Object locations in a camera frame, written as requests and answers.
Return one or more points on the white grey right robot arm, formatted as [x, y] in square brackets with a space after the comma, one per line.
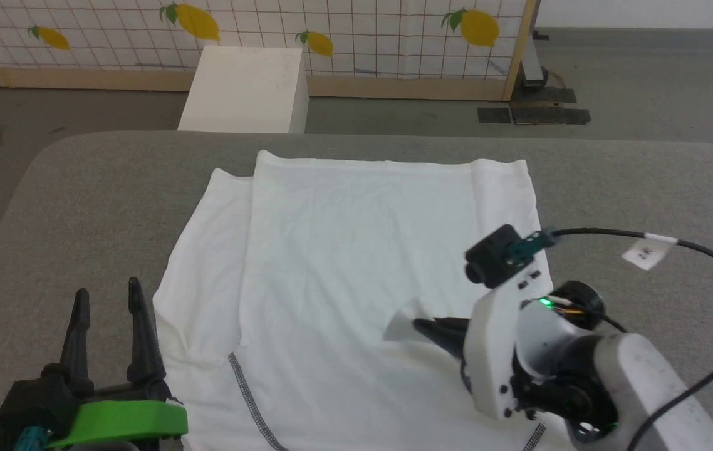
[645, 388]

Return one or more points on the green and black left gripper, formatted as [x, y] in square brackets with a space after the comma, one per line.
[124, 423]

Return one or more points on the white cube box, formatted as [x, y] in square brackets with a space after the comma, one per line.
[244, 88]

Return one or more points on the lemon print tiled wall panel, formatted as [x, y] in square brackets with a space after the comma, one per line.
[363, 37]

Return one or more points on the black floor plate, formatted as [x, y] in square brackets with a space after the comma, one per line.
[551, 116]

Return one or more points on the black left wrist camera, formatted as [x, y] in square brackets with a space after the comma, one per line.
[24, 407]

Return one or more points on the white garment with stitched hem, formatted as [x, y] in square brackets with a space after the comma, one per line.
[344, 250]

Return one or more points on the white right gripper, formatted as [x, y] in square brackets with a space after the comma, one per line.
[491, 351]

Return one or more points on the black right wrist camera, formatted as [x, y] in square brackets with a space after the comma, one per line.
[494, 257]

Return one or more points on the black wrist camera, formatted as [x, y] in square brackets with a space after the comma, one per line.
[24, 407]
[494, 257]

